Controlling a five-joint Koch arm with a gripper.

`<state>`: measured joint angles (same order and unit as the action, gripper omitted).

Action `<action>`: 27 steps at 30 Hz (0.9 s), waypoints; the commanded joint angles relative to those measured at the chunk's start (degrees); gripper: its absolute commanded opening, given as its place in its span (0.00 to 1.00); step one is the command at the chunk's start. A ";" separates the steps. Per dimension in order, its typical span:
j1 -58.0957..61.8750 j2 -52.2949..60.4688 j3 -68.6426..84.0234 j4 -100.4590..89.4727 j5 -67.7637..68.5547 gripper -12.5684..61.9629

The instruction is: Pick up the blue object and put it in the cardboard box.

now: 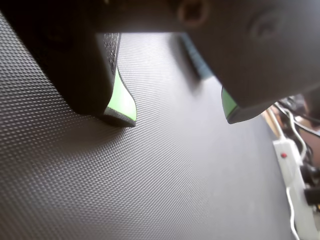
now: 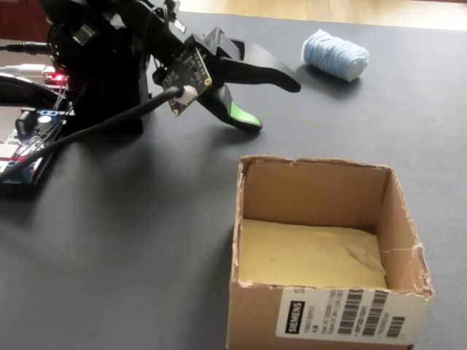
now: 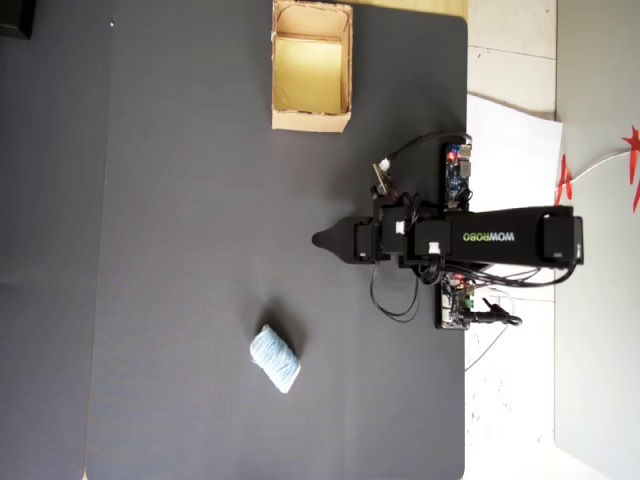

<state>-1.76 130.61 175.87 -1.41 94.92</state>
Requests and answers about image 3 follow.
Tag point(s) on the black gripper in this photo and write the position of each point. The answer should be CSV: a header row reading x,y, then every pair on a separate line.
x,y
367,240

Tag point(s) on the light blue yarn block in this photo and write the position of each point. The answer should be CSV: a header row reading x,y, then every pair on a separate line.
x,y
276,360

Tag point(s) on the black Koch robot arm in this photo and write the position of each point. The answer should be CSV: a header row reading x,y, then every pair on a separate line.
x,y
480,250

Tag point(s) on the open cardboard box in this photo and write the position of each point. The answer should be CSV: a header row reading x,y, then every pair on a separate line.
x,y
310,120

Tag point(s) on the black box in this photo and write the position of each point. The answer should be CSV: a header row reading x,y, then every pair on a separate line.
x,y
15,17

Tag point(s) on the dark grey mat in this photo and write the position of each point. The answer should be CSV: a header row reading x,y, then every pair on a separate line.
x,y
225,225
45,250

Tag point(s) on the circuit board with red LED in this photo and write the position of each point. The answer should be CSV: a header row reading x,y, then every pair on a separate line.
x,y
450,307

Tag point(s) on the blue circuit board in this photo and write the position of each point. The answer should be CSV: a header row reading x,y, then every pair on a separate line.
x,y
456,177

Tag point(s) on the yellow foam pad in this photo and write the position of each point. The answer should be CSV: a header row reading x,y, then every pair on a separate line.
x,y
307,75

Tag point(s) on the black power plug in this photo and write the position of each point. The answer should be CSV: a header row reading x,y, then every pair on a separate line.
x,y
492,317

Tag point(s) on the white paper sheet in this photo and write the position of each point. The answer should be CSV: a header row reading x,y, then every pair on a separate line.
x,y
510,150

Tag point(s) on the red paper star decoration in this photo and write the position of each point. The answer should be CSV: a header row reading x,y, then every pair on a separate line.
x,y
636,142

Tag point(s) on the camera circuit board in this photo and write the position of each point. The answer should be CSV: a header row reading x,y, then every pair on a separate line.
x,y
382,180

